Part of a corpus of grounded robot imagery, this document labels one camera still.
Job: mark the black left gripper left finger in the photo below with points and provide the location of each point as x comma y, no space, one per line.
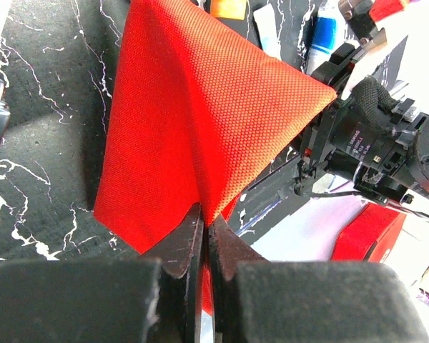
156,297

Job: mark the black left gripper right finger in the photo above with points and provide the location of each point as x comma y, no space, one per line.
255,300

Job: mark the red first aid kit pouch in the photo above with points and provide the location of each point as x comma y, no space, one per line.
197,113

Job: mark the blue white packet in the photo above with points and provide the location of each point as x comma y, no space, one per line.
266,27

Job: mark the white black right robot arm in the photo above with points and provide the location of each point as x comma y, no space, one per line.
378,143

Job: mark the red box beyond table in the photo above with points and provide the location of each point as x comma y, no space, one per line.
370,236

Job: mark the blue white bandage roll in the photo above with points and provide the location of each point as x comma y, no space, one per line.
323,43

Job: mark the amber bottle orange cap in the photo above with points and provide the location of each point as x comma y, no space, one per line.
228,9

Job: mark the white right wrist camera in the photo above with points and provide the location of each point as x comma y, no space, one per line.
379,26

